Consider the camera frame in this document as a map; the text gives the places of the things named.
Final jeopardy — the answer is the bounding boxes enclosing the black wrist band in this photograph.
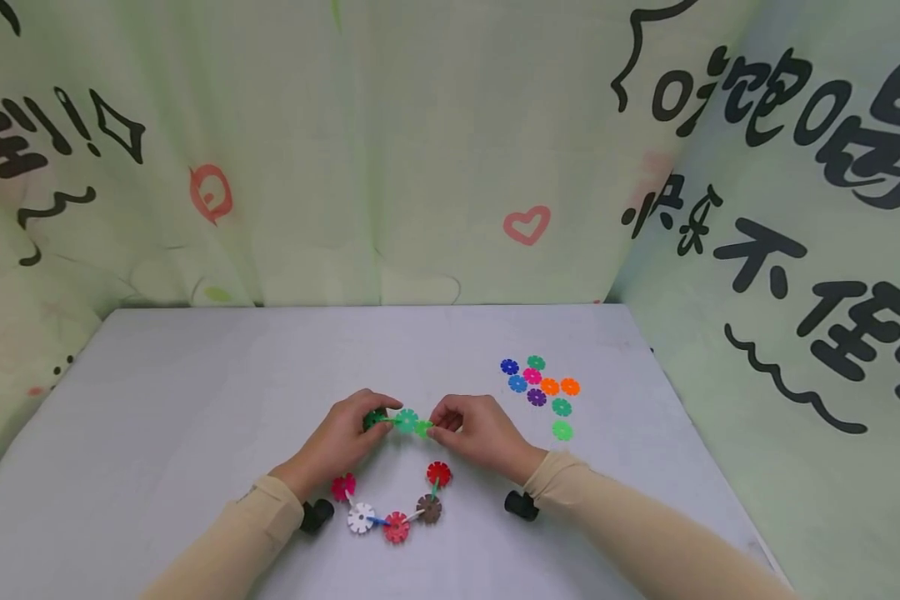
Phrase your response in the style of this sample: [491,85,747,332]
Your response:
[503,490,541,523]
[299,498,336,536]

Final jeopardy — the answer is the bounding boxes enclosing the person's right hand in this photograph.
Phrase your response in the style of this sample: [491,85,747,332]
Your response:
[427,394,549,487]

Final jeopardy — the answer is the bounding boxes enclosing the group of colourful loose discs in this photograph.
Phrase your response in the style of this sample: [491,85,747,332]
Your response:
[499,355,582,443]

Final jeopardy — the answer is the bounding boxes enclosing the person's left hand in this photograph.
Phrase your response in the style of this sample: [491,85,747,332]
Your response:
[269,388,405,503]

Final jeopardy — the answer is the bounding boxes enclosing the green notched disc chain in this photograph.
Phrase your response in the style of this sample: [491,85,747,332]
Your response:
[362,407,435,438]

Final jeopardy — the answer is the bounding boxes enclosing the red, white, brown disc chain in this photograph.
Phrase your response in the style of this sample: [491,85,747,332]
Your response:
[330,461,453,546]

